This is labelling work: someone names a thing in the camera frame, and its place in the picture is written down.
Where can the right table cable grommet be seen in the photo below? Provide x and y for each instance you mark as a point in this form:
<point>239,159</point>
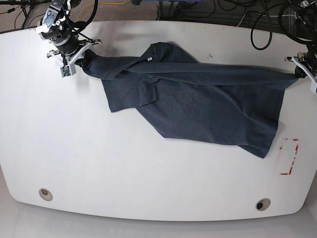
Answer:
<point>263,204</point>

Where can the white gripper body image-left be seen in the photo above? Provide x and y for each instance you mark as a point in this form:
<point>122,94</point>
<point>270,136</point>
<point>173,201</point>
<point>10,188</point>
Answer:
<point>70,50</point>

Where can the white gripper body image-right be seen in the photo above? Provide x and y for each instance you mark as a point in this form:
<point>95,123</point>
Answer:
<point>308,63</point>

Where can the left table cable grommet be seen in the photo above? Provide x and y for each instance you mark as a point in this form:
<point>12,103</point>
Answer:
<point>45,194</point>

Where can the table cable grommet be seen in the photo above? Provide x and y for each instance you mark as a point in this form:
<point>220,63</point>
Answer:
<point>45,194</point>
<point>263,204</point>

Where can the red tape rectangle marking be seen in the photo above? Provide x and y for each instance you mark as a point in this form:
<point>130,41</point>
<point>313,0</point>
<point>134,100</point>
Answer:
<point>287,155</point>

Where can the black robot arm image-left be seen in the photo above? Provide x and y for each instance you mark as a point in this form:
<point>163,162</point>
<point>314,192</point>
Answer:
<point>66,35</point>

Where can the dark blue T-shirt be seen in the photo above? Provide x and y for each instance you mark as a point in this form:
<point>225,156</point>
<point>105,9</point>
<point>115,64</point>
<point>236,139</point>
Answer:
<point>185,99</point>

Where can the wrist camera board image-left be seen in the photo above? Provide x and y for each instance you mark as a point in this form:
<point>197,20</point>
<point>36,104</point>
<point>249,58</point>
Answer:
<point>65,71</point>

